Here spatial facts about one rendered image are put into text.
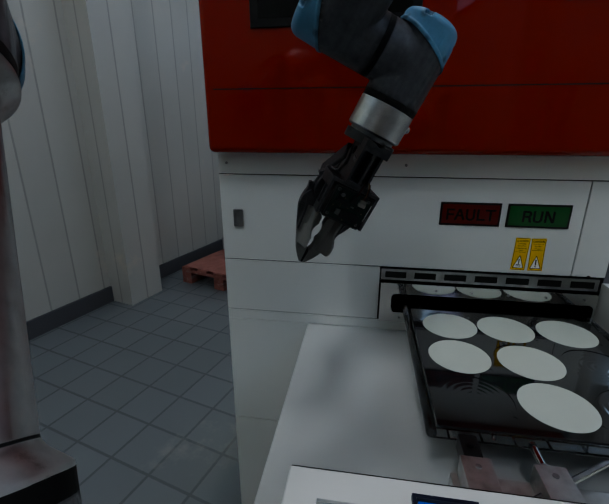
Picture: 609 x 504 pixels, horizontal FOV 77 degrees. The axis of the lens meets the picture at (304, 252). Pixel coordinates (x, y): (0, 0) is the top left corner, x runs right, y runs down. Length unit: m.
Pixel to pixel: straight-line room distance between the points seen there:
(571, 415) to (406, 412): 0.23
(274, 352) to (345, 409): 0.35
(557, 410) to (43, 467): 0.59
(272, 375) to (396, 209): 0.52
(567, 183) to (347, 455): 0.65
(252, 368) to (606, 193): 0.86
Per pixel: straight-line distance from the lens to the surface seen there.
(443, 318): 0.84
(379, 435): 0.66
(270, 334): 0.97
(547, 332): 0.87
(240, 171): 0.86
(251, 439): 1.19
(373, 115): 0.51
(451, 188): 0.84
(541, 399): 0.68
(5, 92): 0.38
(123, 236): 2.99
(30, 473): 0.25
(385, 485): 0.42
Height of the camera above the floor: 1.27
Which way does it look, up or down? 18 degrees down
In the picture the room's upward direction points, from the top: straight up
